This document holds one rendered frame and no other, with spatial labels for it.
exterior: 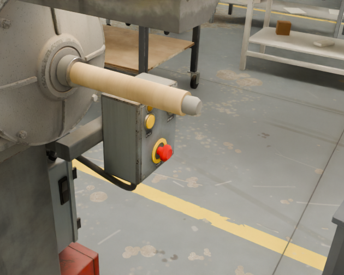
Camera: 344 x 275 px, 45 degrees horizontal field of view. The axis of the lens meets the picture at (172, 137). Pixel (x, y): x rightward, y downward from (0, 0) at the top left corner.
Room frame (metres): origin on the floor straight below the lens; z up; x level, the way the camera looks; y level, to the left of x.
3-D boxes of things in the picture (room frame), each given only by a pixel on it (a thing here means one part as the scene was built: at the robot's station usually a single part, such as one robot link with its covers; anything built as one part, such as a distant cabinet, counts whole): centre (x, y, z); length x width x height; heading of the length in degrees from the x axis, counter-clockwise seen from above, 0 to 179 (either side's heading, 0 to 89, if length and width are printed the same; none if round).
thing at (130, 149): (0.85, 0.14, 0.99); 0.24 x 0.21 x 0.26; 61
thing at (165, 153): (0.81, 0.02, 0.98); 0.04 x 0.04 x 0.04; 61
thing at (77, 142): (0.80, 0.17, 1.02); 0.19 x 0.04 x 0.04; 151
